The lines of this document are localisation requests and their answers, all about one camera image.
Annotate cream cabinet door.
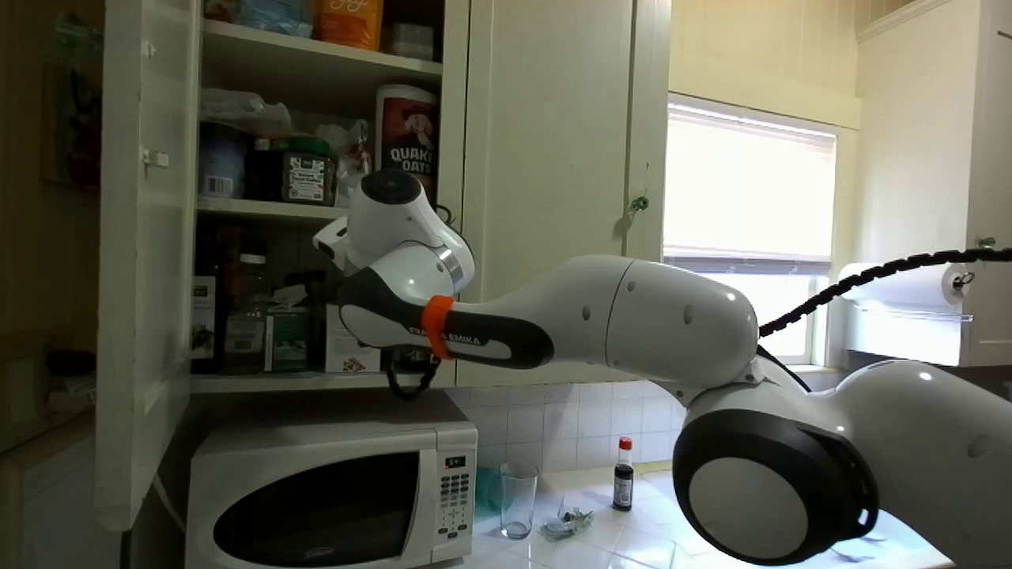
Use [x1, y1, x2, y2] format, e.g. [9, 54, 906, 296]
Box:
[92, 0, 207, 533]
[451, 0, 660, 388]

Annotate white box orange blue print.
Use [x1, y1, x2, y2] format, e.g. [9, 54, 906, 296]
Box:
[322, 300, 387, 378]

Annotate oats canister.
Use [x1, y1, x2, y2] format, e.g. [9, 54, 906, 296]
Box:
[374, 82, 442, 204]

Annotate teal plastic cup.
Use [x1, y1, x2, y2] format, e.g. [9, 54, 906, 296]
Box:
[471, 462, 510, 519]

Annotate clear drinking glass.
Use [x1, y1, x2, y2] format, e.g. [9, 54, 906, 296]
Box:
[495, 472, 540, 544]

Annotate green lidded jar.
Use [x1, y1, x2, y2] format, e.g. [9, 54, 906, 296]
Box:
[279, 138, 343, 210]

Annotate dark sauce bottle red cap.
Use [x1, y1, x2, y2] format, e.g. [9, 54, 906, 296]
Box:
[610, 435, 638, 515]

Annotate kitchen window with blind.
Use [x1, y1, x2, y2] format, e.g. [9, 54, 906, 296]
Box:
[660, 93, 840, 374]

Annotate dark jar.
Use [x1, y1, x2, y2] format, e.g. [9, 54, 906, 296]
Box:
[244, 135, 289, 204]

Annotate white microwave oven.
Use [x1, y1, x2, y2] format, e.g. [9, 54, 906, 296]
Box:
[182, 388, 480, 569]

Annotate orange snack bag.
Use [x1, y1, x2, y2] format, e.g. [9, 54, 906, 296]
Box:
[313, 0, 388, 54]

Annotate white plastic tub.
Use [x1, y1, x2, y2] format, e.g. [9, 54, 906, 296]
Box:
[195, 120, 254, 204]

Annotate blue food bag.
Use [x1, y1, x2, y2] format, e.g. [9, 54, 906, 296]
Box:
[230, 0, 319, 42]

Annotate white paper towel roll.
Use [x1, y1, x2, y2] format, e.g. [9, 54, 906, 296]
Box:
[838, 260, 974, 312]

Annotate cream tall cupboard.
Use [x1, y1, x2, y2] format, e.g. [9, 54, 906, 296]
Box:
[840, 0, 1012, 374]

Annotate white floor appliance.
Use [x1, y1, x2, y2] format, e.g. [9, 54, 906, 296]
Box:
[0, 413, 120, 569]

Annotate narrow orange strap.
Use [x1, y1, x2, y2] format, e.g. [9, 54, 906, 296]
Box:
[418, 294, 460, 363]

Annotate cream wall cabinet frame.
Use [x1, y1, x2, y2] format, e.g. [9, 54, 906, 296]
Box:
[186, 0, 672, 397]

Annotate black corrugated cable conduit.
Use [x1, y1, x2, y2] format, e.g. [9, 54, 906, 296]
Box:
[757, 242, 1012, 341]

